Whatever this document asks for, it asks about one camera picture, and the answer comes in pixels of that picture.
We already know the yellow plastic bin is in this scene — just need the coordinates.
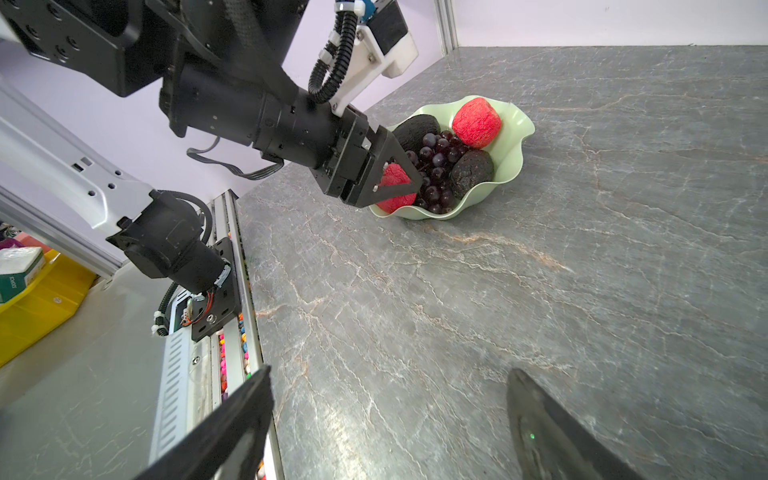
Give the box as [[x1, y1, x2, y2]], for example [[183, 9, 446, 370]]
[[1, 250, 97, 366]]

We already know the dark purple grape bunch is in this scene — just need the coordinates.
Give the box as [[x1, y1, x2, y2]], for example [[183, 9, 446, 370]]
[[406, 130, 470, 214]]

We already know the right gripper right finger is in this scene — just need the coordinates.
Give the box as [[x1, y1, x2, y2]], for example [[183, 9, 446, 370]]
[[506, 368, 642, 480]]

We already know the white slotted cable duct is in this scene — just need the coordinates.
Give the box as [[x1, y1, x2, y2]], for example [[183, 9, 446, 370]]
[[149, 330, 191, 464]]

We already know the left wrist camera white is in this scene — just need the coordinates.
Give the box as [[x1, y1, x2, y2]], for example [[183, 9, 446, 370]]
[[328, 1, 418, 117]]

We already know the light green wavy bowl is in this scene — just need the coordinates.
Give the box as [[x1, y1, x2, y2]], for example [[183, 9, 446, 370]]
[[369, 95, 535, 220]]

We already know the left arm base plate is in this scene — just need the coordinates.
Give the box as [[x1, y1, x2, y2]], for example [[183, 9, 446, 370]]
[[189, 238, 241, 342]]

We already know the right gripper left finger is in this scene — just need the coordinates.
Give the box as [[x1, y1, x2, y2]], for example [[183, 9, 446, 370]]
[[138, 365, 274, 479]]

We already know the dark avocado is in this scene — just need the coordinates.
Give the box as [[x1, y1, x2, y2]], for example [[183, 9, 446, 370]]
[[393, 114, 441, 152], [449, 150, 495, 199]]

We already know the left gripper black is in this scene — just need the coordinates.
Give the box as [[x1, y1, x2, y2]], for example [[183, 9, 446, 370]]
[[159, 56, 422, 208]]

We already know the white green tissue box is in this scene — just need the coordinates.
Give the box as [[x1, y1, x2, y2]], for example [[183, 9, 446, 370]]
[[1, 247, 46, 304]]

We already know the red apple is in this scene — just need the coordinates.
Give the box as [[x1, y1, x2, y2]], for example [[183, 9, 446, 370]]
[[452, 98, 503, 149], [375, 163, 418, 215]]

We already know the colourful bead strip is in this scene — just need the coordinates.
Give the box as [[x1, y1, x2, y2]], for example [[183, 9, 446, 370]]
[[218, 313, 251, 401]]

